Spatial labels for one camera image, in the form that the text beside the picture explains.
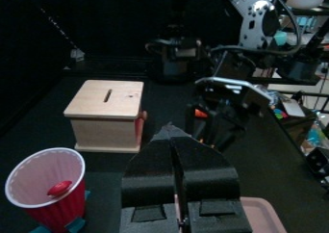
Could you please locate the orange toy fruit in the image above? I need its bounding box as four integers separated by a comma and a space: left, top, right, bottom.
194, 108, 210, 119

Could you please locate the diagonal brace cable with turnbuckle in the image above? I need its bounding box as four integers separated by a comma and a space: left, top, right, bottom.
39, 6, 83, 52

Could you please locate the red plastic cup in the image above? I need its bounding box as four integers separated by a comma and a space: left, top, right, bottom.
4, 146, 87, 233

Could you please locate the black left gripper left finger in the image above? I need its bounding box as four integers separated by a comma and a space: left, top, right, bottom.
119, 124, 181, 233

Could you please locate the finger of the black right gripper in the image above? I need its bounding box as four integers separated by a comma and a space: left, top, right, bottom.
183, 98, 215, 145
210, 98, 247, 153

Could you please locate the blue cup holder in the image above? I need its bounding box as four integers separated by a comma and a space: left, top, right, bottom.
28, 190, 92, 233

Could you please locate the wooden box with red drawer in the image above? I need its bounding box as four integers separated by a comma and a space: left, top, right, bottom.
63, 79, 148, 154

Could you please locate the white cable anchor bracket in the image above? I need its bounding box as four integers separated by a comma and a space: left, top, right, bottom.
70, 48, 86, 63

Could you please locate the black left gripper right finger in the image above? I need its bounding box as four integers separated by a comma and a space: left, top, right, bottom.
171, 135, 254, 233

